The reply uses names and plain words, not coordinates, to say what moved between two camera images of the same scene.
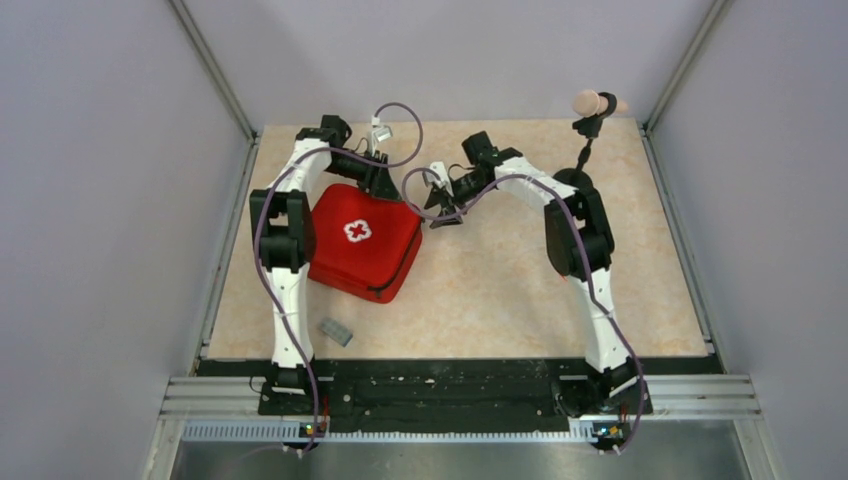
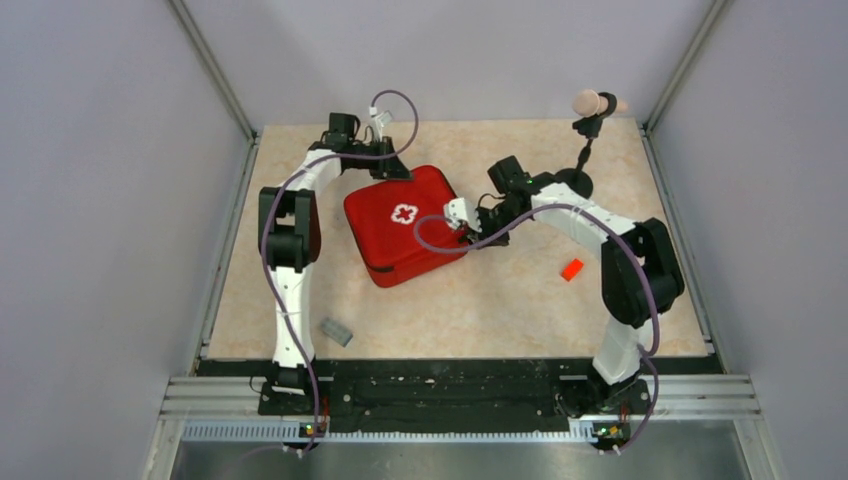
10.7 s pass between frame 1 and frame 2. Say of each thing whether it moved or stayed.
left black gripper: moved
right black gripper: moved
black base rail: stayed
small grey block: stayed
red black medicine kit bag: moved
